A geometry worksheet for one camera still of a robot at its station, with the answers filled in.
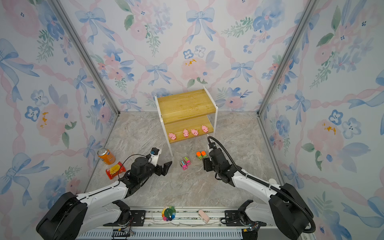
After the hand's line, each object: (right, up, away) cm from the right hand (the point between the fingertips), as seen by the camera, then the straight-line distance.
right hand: (207, 158), depth 87 cm
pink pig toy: (-1, +17, 0) cm, 17 cm away
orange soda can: (-58, +1, -2) cm, 58 cm away
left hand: (-24, +1, -2) cm, 24 cm away
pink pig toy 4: (-20, +13, -4) cm, 24 cm away
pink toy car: (-14, -4, +3) cm, 14 cm away
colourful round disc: (-20, -25, -13) cm, 35 cm away
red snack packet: (-54, -7, 0) cm, 55 cm away
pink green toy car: (-11, -3, +5) cm, 13 cm away
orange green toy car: (-5, 0, +7) cm, 9 cm away
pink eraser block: (-3, -26, -14) cm, 30 cm away
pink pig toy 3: (-12, +15, -2) cm, 19 cm away
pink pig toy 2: (-7, +15, -2) cm, 17 cm away
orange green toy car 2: (-1, +1, +8) cm, 8 cm away
